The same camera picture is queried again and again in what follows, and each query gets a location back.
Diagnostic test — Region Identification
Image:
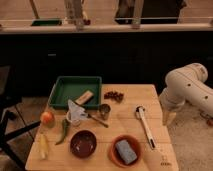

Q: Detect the white cup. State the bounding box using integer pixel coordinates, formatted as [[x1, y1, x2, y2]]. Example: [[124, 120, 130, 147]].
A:
[[66, 111, 81, 127]]

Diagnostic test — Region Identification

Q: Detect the wooden handled knife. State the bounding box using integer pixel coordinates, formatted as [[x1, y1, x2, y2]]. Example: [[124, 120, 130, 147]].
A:
[[88, 114, 109, 128]]

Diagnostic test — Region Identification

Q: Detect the grey-blue sponge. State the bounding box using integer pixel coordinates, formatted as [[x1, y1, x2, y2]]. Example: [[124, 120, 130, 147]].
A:
[[115, 140, 137, 164]]

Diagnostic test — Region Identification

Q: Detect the purple bowl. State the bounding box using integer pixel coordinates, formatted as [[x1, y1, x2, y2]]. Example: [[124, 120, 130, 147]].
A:
[[70, 130, 97, 158]]

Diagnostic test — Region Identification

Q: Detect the green plastic tray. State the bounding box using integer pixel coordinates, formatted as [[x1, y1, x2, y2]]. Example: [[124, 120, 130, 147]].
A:
[[49, 76, 102, 109]]

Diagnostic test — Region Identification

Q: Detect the small green background tray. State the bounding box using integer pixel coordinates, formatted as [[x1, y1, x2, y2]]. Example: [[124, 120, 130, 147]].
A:
[[31, 19, 62, 26]]

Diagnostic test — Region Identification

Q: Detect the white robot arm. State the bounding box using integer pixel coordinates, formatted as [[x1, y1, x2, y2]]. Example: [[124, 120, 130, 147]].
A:
[[159, 63, 213, 125]]

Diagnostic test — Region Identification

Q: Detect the orange bowl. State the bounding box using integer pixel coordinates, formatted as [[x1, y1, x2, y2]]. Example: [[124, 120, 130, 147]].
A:
[[108, 135, 141, 168]]

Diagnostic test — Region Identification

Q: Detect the dark chair frame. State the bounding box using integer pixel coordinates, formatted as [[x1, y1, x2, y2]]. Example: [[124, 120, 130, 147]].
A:
[[0, 65, 42, 169]]

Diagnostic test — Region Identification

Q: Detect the yellow corn cob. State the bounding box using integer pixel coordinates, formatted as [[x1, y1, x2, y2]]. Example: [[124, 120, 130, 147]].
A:
[[40, 134, 49, 159]]

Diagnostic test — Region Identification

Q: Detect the white crumpled cloth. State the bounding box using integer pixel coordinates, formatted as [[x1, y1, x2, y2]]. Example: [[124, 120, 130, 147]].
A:
[[68, 100, 87, 121]]

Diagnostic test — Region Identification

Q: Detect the dark grape bunch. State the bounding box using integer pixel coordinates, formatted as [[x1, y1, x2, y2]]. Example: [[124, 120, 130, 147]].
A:
[[104, 91, 124, 103]]

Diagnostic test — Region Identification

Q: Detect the small metal cup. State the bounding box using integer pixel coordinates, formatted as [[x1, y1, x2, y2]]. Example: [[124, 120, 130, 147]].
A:
[[99, 104, 111, 120]]

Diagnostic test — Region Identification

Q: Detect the wooden block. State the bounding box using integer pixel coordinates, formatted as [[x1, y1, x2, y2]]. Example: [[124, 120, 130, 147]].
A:
[[75, 90, 94, 105]]

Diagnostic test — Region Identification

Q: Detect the green chili pepper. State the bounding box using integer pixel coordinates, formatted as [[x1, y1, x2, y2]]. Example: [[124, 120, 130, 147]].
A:
[[55, 119, 70, 145]]

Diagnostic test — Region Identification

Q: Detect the red orange apple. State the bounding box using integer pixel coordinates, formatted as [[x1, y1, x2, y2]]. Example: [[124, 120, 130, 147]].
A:
[[40, 111, 54, 125]]

